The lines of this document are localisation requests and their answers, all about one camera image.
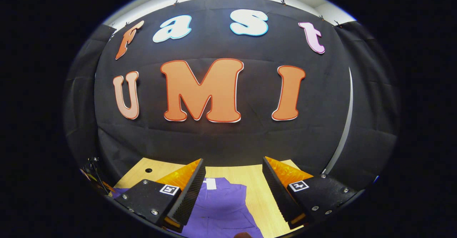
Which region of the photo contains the black backdrop cloth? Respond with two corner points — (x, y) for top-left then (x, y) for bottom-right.
(64, 0), (401, 192)

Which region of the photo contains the grey vertical pole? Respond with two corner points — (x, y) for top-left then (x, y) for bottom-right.
(322, 67), (354, 175)

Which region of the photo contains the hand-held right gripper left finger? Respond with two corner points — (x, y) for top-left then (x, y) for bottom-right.
(114, 158), (207, 233)

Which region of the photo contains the purple shirt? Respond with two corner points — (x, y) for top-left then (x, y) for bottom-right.
(112, 177), (265, 238)

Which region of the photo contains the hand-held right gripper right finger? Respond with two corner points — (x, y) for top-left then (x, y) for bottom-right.
(262, 156), (365, 231)

